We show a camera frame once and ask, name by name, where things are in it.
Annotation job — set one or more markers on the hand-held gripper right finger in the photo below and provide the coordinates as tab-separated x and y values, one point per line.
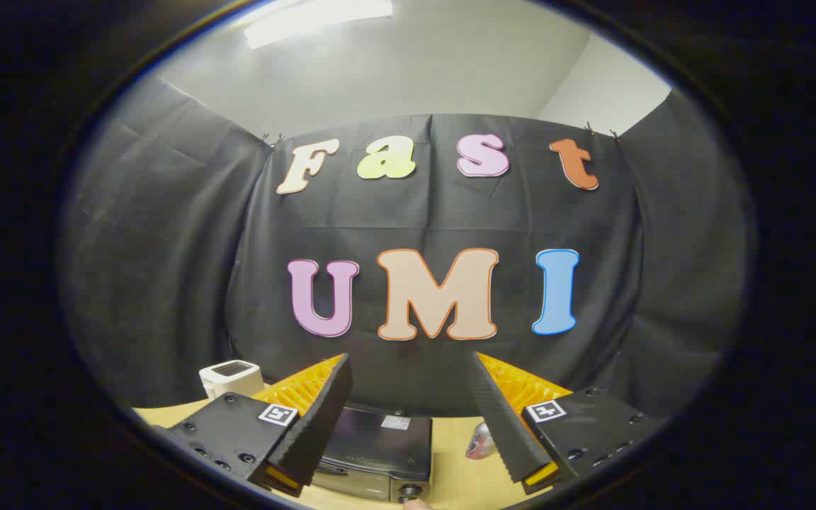
500	425

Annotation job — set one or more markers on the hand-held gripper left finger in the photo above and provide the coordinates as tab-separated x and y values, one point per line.
319	418

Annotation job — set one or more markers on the black toaster oven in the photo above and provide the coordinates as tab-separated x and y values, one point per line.
380	446

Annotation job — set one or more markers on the white pop-up toaster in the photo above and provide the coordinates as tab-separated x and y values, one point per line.
227	377

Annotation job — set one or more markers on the red and silver can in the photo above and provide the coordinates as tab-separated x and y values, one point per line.
480	443

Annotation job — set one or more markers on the black backdrop cloth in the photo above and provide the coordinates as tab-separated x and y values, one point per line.
415	219

